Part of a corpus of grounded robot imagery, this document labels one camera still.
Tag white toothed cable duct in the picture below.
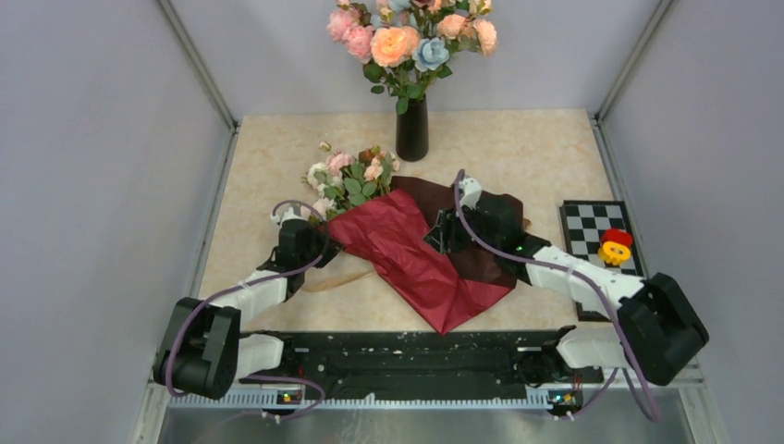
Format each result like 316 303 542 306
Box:
168 386 582 412

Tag pink white rose stems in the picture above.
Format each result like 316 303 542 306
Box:
300 141 401 220

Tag black cylindrical vase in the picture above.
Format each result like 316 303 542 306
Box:
396 97 429 162

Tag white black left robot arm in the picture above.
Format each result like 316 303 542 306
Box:
152 218 340 400

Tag red paper bouquet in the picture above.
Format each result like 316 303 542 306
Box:
328 176 517 334

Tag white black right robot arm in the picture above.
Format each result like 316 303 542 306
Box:
423 192 710 387

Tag beige satin ribbon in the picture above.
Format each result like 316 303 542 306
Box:
300 204 533 294

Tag black white checkerboard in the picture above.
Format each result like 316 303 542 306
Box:
558 200 644 323

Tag red yellow toy block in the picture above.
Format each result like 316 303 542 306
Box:
597 228 633 266

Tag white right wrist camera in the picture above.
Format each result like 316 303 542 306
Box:
457 177 483 209

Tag colourful artificial flower bunch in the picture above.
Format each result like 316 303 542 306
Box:
326 0 498 116

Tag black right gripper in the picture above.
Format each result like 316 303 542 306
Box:
423 200 500 254

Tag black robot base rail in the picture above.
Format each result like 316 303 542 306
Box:
269 330 604 401

